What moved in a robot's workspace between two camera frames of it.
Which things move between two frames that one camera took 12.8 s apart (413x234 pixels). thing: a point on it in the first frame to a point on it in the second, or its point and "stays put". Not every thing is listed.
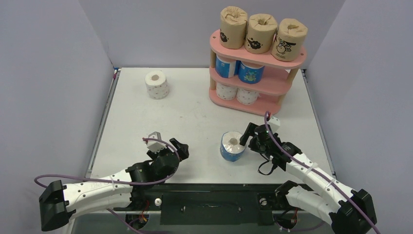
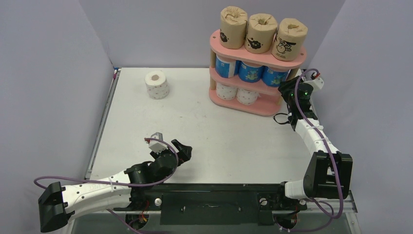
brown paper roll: [260, 33] stays put
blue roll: [231, 149] to [273, 78]
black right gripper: [256, 138] to [287, 89]
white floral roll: [225, 92] stays put
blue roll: [248, 74] stays put
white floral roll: [157, 85] stays put
